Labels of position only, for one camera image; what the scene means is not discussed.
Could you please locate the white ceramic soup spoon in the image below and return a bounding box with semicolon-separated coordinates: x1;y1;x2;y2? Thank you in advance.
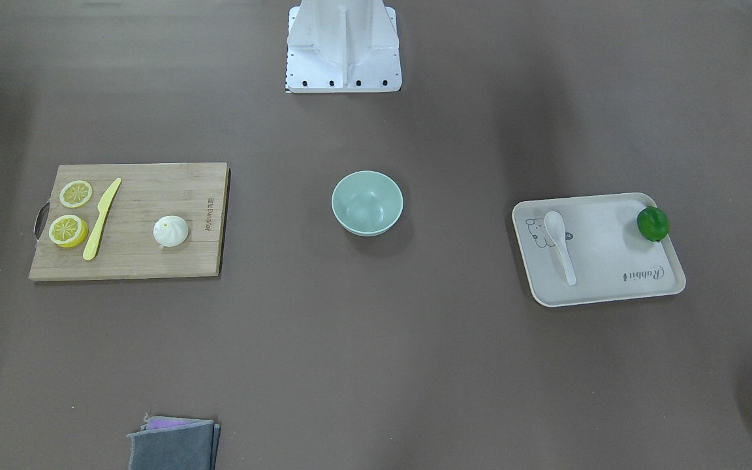
544;211;577;286

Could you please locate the white steamed bun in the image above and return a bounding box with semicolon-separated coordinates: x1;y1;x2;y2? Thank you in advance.
152;216;190;249

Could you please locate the thick lemon half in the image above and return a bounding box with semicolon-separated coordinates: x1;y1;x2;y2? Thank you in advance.
48;214;89;249

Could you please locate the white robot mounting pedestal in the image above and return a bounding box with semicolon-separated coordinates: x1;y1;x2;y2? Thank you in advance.
285;1;403;93

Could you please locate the green lime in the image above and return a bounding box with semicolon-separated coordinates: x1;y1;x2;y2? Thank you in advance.
636;206;670;243

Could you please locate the grey folded cloth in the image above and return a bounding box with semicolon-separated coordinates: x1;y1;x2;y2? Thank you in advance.
127;415;221;469

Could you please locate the yellow plastic knife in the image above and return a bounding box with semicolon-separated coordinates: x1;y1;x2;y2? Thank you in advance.
82;178;123;260

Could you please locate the beige rabbit serving tray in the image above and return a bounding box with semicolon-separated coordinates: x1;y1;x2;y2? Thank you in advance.
511;193;686;307

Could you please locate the thin lemon slice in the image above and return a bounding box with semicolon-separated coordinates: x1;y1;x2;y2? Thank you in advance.
59;180;93;208

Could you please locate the light green bowl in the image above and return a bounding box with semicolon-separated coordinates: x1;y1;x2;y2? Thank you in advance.
331;170;405;237

